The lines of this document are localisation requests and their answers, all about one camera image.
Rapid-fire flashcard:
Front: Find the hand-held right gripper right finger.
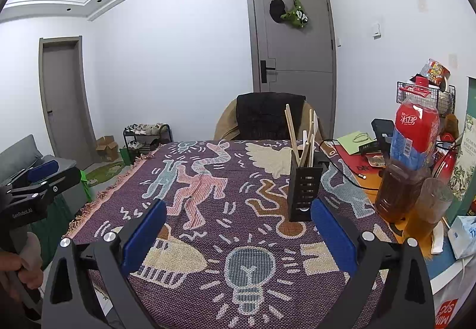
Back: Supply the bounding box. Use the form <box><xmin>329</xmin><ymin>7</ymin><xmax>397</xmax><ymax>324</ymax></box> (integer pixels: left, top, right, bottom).
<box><xmin>310</xmin><ymin>198</ymin><xmax>436</xmax><ymax>329</ymax></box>

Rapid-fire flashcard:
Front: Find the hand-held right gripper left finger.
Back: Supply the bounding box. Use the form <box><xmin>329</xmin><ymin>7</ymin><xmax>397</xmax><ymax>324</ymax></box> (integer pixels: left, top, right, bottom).
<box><xmin>41</xmin><ymin>198</ymin><xmax>168</xmax><ymax>329</ymax></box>

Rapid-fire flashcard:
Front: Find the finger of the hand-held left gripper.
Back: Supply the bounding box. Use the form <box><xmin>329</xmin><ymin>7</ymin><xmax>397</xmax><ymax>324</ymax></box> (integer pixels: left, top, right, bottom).
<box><xmin>7</xmin><ymin>160</ymin><xmax>61</xmax><ymax>188</ymax></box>
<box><xmin>5</xmin><ymin>166</ymin><xmax>82</xmax><ymax>205</ymax></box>

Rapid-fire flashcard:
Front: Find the black utensil holder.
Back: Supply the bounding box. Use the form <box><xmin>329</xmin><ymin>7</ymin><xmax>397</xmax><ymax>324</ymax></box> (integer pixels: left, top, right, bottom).
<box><xmin>288</xmin><ymin>156</ymin><xmax>323</xmax><ymax>223</ymax></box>

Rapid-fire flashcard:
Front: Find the person's left forearm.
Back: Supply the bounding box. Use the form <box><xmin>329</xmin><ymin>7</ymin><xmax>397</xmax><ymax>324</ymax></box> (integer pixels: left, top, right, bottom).
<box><xmin>0</xmin><ymin>273</ymin><xmax>26</xmax><ymax>329</ymax></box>

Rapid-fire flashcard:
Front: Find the person's left hand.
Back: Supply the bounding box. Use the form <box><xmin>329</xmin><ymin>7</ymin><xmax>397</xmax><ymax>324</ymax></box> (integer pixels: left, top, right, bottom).
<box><xmin>0</xmin><ymin>251</ymin><xmax>44</xmax><ymax>290</ymax></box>

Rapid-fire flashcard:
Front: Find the bright green plastic item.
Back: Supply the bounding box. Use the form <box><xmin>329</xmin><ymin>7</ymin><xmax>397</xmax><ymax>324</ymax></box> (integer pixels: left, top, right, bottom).
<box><xmin>80</xmin><ymin>171</ymin><xmax>93</xmax><ymax>203</ymax></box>

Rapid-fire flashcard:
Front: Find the grey sofa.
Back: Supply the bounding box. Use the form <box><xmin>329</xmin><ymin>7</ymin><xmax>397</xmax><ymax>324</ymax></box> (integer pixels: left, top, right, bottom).
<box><xmin>0</xmin><ymin>134</ymin><xmax>80</xmax><ymax>188</ymax></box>

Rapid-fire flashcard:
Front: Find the dark green cloth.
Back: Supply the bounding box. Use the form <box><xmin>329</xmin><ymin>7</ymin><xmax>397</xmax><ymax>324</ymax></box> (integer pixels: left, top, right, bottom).
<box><xmin>30</xmin><ymin>180</ymin><xmax>92</xmax><ymax>270</ymax></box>

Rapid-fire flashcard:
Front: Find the green floor rug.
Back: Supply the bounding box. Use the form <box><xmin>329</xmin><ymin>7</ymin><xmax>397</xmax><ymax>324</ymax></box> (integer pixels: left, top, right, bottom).
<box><xmin>85</xmin><ymin>162</ymin><xmax>125</xmax><ymax>186</ymax></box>

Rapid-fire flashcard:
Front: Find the cardboard box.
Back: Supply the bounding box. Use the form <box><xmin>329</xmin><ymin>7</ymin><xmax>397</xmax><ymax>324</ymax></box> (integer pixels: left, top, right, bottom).
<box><xmin>95</xmin><ymin>136</ymin><xmax>120</xmax><ymax>162</ymax></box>

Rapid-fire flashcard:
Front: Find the plain grey door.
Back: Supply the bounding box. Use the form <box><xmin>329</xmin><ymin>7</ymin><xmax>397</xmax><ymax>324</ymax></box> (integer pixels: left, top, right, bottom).
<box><xmin>39</xmin><ymin>36</ymin><xmax>93</xmax><ymax>170</ymax></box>

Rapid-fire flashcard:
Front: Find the red orange printed sheet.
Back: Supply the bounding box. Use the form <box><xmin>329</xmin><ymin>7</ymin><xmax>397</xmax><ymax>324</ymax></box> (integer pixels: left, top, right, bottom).
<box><xmin>335</xmin><ymin>145</ymin><xmax>391</xmax><ymax>203</ymax></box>

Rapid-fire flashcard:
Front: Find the amber liquid bottle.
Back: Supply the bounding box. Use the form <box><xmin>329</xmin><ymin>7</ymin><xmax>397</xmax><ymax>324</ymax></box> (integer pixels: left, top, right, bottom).
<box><xmin>375</xmin><ymin>158</ymin><xmax>428</xmax><ymax>223</ymax></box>

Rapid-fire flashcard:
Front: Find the black shoe rack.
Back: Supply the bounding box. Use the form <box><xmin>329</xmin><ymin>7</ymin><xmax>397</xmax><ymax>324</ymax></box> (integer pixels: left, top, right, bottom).
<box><xmin>123</xmin><ymin>123</ymin><xmax>172</xmax><ymax>160</ymax></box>

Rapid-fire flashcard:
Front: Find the printed blanket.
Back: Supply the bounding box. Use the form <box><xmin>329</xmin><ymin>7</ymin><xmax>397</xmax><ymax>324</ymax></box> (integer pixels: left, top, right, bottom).
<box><xmin>67</xmin><ymin>139</ymin><xmax>398</xmax><ymax>329</ymax></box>

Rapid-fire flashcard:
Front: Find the clear plastic cup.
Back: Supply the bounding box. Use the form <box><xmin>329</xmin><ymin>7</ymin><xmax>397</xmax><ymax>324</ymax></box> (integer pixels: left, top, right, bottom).
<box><xmin>403</xmin><ymin>177</ymin><xmax>454</xmax><ymax>259</ymax></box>

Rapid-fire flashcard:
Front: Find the green paper sheet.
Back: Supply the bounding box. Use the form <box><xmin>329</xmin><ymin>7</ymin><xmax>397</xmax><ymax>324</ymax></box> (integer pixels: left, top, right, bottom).
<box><xmin>336</xmin><ymin>131</ymin><xmax>374</xmax><ymax>156</ymax></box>

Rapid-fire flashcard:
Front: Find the white crumpled tissue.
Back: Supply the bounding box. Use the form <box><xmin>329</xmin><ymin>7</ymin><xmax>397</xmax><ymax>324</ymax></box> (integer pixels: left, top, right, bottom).
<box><xmin>431</xmin><ymin>221</ymin><xmax>445</xmax><ymax>254</ymax></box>

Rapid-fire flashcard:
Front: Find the black box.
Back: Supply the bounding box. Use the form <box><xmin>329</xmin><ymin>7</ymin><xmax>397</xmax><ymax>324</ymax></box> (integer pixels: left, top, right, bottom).
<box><xmin>371</xmin><ymin>118</ymin><xmax>395</xmax><ymax>151</ymax></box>

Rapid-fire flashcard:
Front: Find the red canister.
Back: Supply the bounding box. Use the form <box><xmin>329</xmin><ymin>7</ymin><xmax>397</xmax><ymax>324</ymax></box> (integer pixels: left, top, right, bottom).
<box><xmin>431</xmin><ymin>151</ymin><xmax>456</xmax><ymax>184</ymax></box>

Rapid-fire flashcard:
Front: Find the tissue pack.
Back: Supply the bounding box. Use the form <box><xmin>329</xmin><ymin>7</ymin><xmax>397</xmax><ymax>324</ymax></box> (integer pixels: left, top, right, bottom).
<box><xmin>448</xmin><ymin>215</ymin><xmax>476</xmax><ymax>261</ymax></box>

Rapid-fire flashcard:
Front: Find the red drink bottle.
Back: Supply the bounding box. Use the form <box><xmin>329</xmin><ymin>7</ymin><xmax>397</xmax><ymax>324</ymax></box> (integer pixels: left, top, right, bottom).
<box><xmin>389</xmin><ymin>77</ymin><xmax>440</xmax><ymax>171</ymax></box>

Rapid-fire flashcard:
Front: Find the white paper bag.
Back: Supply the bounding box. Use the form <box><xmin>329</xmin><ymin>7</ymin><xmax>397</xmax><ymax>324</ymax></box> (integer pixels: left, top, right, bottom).
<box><xmin>429</xmin><ymin>262</ymin><xmax>476</xmax><ymax>329</ymax></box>

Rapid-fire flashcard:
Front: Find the tan chair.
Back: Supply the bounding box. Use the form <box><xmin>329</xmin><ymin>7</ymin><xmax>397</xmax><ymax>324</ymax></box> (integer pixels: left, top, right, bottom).
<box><xmin>214</xmin><ymin>96</ymin><xmax>324</xmax><ymax>142</ymax></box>

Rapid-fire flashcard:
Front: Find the black cloth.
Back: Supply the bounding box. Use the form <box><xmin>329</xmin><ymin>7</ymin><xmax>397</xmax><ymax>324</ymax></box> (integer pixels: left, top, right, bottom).
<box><xmin>236</xmin><ymin>92</ymin><xmax>307</xmax><ymax>141</ymax></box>

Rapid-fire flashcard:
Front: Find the green leaf printed box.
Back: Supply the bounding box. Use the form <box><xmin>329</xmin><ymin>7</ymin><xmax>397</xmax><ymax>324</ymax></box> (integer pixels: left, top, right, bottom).
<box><xmin>448</xmin><ymin>76</ymin><xmax>476</xmax><ymax>203</ymax></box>

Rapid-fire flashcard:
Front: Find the grey door with lock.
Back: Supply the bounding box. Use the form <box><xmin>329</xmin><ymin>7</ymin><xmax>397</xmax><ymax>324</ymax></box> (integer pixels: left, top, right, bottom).
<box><xmin>245</xmin><ymin>0</ymin><xmax>337</xmax><ymax>140</ymax></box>

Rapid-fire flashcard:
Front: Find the colourful snack packet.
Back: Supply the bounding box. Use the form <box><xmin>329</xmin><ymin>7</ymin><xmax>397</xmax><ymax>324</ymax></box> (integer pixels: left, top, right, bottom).
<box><xmin>420</xmin><ymin>58</ymin><xmax>451</xmax><ymax>86</ymax></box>

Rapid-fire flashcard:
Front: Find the green plush toy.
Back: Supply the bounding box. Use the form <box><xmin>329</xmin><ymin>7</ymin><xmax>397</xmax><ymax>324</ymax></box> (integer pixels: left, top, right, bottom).
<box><xmin>280</xmin><ymin>0</ymin><xmax>310</xmax><ymax>30</ymax></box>

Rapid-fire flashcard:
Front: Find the black cap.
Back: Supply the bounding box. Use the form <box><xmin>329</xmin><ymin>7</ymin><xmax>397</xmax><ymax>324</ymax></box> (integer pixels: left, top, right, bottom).
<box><xmin>269</xmin><ymin>0</ymin><xmax>287</xmax><ymax>24</ymax></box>

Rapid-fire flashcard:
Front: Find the black cable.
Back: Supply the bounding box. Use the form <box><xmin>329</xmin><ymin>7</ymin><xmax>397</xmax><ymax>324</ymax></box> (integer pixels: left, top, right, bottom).
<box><xmin>319</xmin><ymin>139</ymin><xmax>376</xmax><ymax>190</ymax></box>

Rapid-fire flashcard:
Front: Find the black wire basket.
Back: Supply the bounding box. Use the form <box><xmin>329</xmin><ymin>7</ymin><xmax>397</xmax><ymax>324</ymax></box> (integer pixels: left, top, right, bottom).
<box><xmin>396</xmin><ymin>81</ymin><xmax>457</xmax><ymax>119</ymax></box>

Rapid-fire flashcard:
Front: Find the black door lock handle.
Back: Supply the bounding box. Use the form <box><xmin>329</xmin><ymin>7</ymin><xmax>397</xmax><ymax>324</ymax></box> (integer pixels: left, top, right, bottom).
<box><xmin>260</xmin><ymin>60</ymin><xmax>276</xmax><ymax>83</ymax></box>

